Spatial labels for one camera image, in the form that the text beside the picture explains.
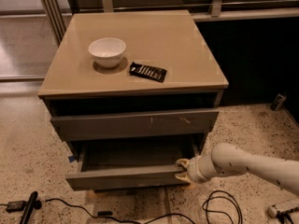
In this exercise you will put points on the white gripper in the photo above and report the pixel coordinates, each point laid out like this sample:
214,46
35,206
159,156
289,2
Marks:
193,170

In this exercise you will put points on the grey drawer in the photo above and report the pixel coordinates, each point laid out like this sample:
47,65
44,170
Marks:
138,124
132,162

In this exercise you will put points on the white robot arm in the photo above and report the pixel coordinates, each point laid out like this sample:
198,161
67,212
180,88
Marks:
228,160

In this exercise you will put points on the grey drawer cabinet beige top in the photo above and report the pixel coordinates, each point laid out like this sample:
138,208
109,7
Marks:
76,85

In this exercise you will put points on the grey top drawer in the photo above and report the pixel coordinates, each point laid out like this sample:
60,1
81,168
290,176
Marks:
138,124

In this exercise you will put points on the white power strip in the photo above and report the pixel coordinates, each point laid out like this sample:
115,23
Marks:
289,206

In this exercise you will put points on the black snack packet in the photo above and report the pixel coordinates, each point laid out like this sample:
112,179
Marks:
148,72

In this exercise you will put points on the blue tape piece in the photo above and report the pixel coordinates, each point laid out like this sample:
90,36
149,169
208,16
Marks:
71,158

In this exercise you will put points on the small dark floor object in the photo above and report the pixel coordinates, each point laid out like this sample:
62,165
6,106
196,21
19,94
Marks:
278,102

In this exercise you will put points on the white ceramic bowl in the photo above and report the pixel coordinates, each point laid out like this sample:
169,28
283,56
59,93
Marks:
107,52

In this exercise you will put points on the black bar device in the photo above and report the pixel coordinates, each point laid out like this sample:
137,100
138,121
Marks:
33,203

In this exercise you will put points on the black power adapter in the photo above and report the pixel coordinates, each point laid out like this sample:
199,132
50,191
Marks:
15,206

